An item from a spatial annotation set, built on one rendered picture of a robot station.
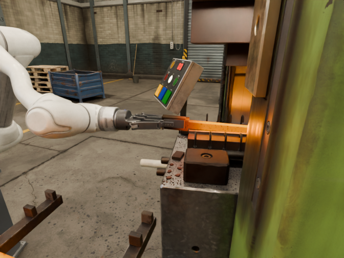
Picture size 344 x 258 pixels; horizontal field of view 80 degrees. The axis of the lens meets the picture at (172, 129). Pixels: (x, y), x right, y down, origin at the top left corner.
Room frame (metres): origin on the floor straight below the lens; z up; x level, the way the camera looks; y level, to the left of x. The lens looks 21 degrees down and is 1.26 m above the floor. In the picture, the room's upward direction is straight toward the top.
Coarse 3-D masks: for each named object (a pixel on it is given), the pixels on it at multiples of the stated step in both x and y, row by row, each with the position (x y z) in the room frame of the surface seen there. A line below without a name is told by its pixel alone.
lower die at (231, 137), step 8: (192, 136) 0.61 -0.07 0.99; (200, 136) 0.61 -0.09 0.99; (208, 136) 0.61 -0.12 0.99; (216, 136) 0.61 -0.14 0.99; (232, 136) 0.61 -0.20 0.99; (192, 144) 0.59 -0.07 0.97; (200, 144) 0.59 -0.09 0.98; (208, 144) 0.58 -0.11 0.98; (216, 144) 0.58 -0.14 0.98; (232, 144) 0.57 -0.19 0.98; (232, 160) 0.57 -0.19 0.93
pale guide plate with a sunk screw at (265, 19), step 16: (256, 0) 0.39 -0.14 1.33; (272, 0) 0.32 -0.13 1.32; (256, 16) 0.37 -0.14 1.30; (272, 16) 0.32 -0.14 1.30; (256, 32) 0.37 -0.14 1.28; (272, 32) 0.32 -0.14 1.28; (256, 48) 0.34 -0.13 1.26; (272, 48) 0.32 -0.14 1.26; (256, 64) 0.33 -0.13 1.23; (272, 64) 0.32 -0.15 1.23; (256, 80) 0.32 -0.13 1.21; (256, 96) 0.32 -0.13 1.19
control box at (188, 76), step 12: (180, 60) 1.26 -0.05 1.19; (168, 72) 1.34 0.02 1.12; (180, 72) 1.15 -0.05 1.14; (192, 72) 1.09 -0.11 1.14; (168, 84) 1.22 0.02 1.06; (180, 84) 1.07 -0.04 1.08; (192, 84) 1.09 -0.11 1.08; (156, 96) 1.31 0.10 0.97; (180, 96) 1.07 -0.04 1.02; (168, 108) 1.06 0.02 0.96; (180, 108) 1.08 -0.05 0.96
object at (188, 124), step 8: (184, 120) 0.66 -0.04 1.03; (192, 120) 0.67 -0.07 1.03; (168, 128) 0.67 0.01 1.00; (176, 128) 0.66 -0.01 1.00; (184, 128) 0.65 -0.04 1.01; (192, 128) 0.65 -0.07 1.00; (200, 128) 0.65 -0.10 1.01; (208, 128) 0.64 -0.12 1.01; (216, 128) 0.64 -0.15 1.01; (224, 128) 0.64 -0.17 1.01; (232, 128) 0.63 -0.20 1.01; (240, 128) 0.63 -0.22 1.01
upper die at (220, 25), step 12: (252, 0) 0.57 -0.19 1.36; (192, 12) 0.59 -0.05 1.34; (204, 12) 0.59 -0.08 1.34; (216, 12) 0.58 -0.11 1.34; (228, 12) 0.58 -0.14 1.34; (240, 12) 0.57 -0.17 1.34; (252, 12) 0.57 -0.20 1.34; (192, 24) 0.59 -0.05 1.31; (204, 24) 0.59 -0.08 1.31; (216, 24) 0.58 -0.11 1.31; (228, 24) 0.58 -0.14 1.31; (240, 24) 0.57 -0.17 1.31; (192, 36) 0.59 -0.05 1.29; (204, 36) 0.59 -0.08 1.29; (216, 36) 0.58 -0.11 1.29; (228, 36) 0.58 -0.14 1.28; (240, 36) 0.57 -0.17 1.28
